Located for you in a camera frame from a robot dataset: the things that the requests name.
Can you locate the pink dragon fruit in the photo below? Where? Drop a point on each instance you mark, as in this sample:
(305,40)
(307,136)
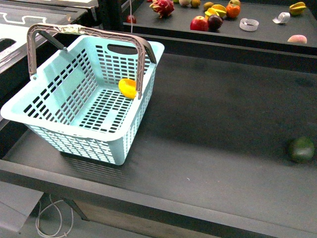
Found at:
(163,8)

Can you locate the brown kiwi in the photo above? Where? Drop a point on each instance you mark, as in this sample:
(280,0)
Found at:
(207,5)
(195,3)

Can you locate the yellow star fruit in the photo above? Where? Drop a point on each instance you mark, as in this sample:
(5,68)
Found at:
(216,9)
(297,8)

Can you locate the yellow mango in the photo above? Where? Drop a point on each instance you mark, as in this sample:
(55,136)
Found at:
(128,88)

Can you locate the green avocado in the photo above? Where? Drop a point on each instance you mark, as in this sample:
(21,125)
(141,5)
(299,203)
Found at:
(301,150)

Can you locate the small red fruit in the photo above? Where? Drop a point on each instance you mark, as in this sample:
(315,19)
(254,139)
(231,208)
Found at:
(131,19)

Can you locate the orange persimmon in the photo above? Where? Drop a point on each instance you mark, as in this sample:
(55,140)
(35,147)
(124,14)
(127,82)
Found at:
(232,10)

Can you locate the grey basket handle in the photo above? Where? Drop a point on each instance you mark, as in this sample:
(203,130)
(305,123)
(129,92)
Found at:
(142,46)

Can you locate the pink peach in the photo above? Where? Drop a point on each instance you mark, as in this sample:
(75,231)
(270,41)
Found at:
(301,39)

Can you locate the dark purple plum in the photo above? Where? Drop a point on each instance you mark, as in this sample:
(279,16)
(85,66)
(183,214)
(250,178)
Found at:
(214,22)

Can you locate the light blue plastic basket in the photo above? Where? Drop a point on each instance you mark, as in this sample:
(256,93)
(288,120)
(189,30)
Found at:
(74,102)

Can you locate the red apple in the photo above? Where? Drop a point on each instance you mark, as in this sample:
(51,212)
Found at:
(199,23)

